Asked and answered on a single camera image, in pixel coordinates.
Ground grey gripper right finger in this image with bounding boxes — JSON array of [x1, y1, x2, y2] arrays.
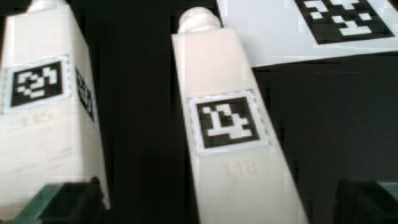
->
[[334, 179, 398, 224]]

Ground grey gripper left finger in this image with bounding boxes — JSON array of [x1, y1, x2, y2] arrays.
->
[[6, 178, 107, 224]]

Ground white desk leg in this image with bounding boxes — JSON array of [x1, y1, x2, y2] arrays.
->
[[0, 0, 107, 219], [173, 7, 310, 224]]

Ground white marker base plate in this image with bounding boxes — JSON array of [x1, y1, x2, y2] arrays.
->
[[217, 0, 398, 67]]

